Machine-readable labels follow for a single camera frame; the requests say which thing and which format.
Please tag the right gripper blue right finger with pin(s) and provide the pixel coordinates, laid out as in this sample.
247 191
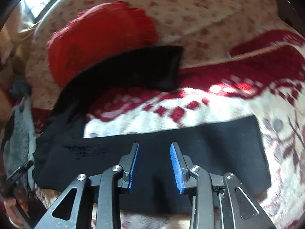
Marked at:
181 164

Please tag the grey white fleece blanket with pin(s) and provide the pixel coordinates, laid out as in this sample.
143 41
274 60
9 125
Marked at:
19 142

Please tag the black knit pants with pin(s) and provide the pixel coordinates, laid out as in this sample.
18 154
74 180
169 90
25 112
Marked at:
62 151

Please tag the red white floral fleece blanket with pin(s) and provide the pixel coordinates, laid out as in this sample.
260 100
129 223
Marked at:
273 92

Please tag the person's left hand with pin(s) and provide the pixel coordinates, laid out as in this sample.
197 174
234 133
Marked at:
9 204

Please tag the floral beige quilt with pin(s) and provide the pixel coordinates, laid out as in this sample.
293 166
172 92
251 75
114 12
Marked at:
207 29

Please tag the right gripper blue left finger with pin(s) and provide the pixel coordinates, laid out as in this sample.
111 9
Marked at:
128 163

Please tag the red ruffled round pillow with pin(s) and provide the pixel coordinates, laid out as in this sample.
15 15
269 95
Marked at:
95 34

